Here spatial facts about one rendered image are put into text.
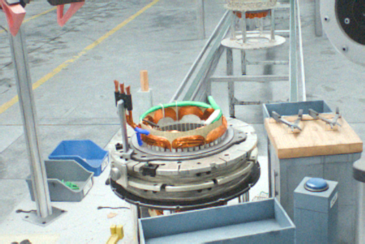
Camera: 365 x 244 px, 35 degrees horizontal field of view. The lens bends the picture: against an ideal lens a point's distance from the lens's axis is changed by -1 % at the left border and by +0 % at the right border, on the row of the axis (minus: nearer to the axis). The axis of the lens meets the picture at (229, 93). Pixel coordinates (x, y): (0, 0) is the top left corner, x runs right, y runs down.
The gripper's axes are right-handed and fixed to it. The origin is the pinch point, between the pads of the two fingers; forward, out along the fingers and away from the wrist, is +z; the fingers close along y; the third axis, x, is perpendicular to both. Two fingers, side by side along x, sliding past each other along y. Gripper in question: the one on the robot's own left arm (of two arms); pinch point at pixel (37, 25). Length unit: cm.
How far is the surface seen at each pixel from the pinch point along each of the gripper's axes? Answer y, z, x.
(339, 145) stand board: -48, 10, 45
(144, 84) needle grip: -24.5, 16.2, 7.4
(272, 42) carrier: -209, 107, -71
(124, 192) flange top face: -9.7, 27.3, 24.2
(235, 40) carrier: -201, 117, -90
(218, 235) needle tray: -9, 14, 47
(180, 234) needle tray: -5.4, 16.2, 42.8
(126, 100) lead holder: -12.4, 10.2, 15.0
